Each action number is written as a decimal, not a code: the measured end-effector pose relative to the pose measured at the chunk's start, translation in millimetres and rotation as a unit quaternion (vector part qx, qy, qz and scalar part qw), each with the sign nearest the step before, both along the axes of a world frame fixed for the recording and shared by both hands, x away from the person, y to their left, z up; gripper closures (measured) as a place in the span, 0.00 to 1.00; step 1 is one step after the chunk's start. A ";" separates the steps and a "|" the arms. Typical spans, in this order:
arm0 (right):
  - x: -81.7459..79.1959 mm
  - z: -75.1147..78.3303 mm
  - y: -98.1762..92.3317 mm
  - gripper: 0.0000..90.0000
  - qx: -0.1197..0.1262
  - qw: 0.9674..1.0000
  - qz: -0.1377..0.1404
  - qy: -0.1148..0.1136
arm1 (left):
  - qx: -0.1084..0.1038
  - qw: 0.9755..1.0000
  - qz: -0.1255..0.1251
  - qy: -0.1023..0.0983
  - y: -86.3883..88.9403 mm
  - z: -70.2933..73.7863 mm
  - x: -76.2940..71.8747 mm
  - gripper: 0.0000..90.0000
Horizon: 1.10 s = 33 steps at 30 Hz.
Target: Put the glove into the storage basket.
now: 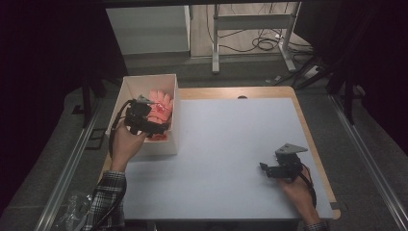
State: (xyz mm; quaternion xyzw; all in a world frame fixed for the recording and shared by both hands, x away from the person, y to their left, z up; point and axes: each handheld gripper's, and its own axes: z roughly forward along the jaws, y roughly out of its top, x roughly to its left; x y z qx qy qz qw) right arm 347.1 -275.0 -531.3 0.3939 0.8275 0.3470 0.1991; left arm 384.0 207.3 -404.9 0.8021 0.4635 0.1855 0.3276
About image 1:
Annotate person's right hand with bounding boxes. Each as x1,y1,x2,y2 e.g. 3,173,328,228
277,174,320,225

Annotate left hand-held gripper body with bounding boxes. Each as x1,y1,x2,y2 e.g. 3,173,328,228
124,94,156,136

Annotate black floor cables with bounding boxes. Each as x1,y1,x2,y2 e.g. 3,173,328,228
220,28,315,55

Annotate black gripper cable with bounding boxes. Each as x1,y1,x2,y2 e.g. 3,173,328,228
108,98,135,159
300,163,319,209

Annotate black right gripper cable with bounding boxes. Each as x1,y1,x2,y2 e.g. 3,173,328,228
300,163,319,209

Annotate black floor bracket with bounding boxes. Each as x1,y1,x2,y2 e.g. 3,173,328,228
86,128,108,150

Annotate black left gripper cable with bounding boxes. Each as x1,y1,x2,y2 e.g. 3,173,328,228
108,98,135,159

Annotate white cardboard box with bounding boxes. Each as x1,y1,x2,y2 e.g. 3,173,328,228
105,73,181,158

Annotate black stand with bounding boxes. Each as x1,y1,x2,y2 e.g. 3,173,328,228
326,64,367,126
80,75,109,129

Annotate pink glove with red mark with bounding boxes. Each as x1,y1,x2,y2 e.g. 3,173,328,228
147,89,174,125

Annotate clear plastic bag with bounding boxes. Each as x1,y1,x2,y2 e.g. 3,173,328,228
52,192,94,231

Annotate pink glove with grey palm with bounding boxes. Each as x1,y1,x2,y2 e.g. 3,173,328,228
147,132,169,142

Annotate grey metal stand frame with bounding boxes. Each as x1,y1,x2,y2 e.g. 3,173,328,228
211,2,303,75

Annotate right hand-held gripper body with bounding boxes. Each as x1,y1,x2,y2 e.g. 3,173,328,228
275,142,309,184

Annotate white power strip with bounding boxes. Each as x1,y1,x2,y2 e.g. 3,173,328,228
302,64,321,81

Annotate aluminium rail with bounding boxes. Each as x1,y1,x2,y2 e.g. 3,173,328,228
330,94,408,231
34,98,104,231

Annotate pale grey table mat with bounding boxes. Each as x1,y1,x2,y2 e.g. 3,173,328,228
123,97,335,221

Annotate person's left hand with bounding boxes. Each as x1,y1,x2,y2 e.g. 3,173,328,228
111,123,148,172

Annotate white cabinet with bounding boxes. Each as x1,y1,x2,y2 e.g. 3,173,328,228
105,5,191,56

